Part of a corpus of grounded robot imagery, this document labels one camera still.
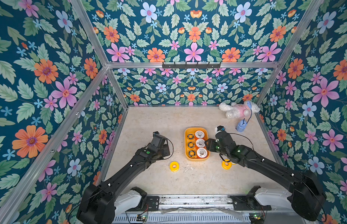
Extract orange white tape roll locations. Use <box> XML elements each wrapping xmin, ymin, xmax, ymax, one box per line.
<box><xmin>196</xmin><ymin>148</ymin><xmax>208</xmax><ymax>159</ymax></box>
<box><xmin>196</xmin><ymin>139</ymin><xmax>206</xmax><ymax>148</ymax></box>
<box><xmin>195</xmin><ymin>130</ymin><xmax>205</xmax><ymax>139</ymax></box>

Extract yellow plastic storage box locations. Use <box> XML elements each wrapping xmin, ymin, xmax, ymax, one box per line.
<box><xmin>184</xmin><ymin>127</ymin><xmax>210</xmax><ymax>161</ymax></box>

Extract yellow black tape roll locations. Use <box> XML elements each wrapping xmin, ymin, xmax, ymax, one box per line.
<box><xmin>187</xmin><ymin>133</ymin><xmax>195</xmax><ymax>140</ymax></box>
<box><xmin>187</xmin><ymin>142</ymin><xmax>195</xmax><ymax>149</ymax></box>
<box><xmin>188</xmin><ymin>150</ymin><xmax>196</xmax><ymax>158</ymax></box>

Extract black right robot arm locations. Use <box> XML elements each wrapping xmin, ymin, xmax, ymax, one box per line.
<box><xmin>205</xmin><ymin>126</ymin><xmax>327</xmax><ymax>221</ymax></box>

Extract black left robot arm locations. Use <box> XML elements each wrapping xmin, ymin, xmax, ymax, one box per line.
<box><xmin>76</xmin><ymin>132</ymin><xmax>170</xmax><ymax>224</ymax></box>

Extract white plush toy pink shirt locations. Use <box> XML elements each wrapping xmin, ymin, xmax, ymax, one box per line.
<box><xmin>219</xmin><ymin>100</ymin><xmax>260</xmax><ymax>119</ymax></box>

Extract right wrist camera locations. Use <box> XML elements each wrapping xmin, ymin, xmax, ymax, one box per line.
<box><xmin>215</xmin><ymin>126</ymin><xmax>225</xmax><ymax>133</ymax></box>

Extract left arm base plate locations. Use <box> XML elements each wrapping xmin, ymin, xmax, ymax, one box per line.
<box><xmin>128</xmin><ymin>187</ymin><xmax>160</xmax><ymax>212</ymax></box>

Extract aluminium front rail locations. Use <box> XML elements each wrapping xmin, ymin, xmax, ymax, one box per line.
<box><xmin>80</xmin><ymin>194</ymin><xmax>311</xmax><ymax>213</ymax></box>

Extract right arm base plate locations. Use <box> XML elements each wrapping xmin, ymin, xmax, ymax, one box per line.
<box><xmin>230</xmin><ymin>185</ymin><xmax>272</xmax><ymax>211</ymax></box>

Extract black wall hook rail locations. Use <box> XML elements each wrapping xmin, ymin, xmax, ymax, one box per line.
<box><xmin>161</xmin><ymin>62</ymin><xmax>221</xmax><ymax>70</ymax></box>

